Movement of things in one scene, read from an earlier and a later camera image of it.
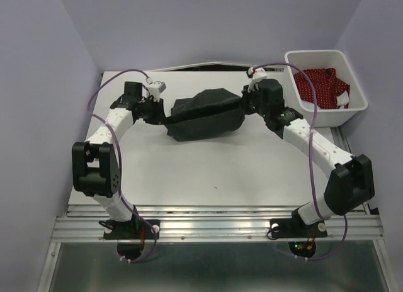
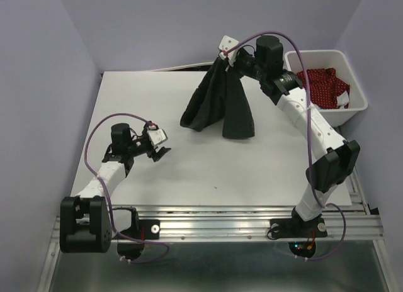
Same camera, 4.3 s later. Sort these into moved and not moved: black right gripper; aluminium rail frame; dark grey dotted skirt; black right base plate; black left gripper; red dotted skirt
Moved: black right gripper; dark grey dotted skirt; black left gripper
Not moved: aluminium rail frame; red dotted skirt; black right base plate
